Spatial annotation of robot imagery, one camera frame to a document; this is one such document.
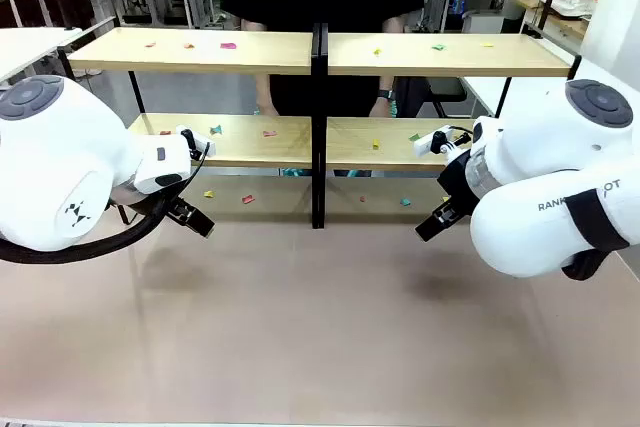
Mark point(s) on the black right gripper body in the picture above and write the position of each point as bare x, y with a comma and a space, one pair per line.
457, 184

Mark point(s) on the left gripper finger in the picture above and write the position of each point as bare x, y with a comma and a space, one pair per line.
192, 228
200, 219

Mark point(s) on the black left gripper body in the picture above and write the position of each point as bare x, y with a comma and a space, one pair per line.
150, 203

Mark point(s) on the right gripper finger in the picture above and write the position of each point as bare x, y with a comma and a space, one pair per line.
447, 211
429, 231

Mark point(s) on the person's right forearm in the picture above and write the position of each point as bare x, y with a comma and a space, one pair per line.
252, 26

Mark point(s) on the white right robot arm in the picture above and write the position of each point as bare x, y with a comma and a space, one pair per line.
540, 157

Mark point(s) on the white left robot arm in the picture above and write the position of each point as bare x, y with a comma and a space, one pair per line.
60, 157

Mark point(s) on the person's left forearm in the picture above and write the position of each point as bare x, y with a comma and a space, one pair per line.
393, 26

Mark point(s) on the person's left hand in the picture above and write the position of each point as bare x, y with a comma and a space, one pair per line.
382, 107

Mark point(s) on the person's right hand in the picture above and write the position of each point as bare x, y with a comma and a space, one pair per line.
269, 107

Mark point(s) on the teal paper scrap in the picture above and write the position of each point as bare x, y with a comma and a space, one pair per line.
405, 202
216, 130

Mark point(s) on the teal shoe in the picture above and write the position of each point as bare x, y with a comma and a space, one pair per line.
353, 173
295, 172

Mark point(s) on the black chair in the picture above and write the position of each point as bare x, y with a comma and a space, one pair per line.
446, 89

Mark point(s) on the white side table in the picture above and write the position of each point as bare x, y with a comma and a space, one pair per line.
30, 47
500, 92

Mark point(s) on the pink paper scrap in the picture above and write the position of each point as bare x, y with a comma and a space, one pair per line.
228, 46
270, 134

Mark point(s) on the black wrist watch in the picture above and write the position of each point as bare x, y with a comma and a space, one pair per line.
385, 93

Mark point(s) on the wooden background table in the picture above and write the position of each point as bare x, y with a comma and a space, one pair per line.
550, 9

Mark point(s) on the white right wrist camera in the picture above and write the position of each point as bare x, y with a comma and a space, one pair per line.
425, 143

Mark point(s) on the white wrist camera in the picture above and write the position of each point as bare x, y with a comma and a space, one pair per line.
202, 146
425, 143

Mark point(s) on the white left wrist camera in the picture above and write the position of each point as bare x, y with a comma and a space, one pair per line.
202, 146

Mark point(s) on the wooden shelf unit black frame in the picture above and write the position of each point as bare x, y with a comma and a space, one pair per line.
450, 54
200, 49

